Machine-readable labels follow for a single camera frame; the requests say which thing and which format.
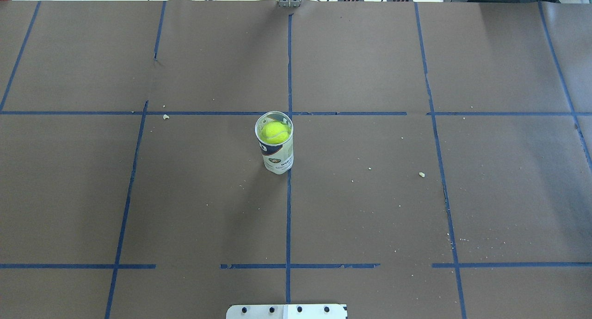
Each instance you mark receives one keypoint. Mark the yellow tennis ball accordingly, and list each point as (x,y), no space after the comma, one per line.
(275,133)

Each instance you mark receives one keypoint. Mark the tennis ball can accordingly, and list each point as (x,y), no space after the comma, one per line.
(278,158)

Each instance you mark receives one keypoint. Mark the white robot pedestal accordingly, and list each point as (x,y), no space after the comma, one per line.
(288,311)

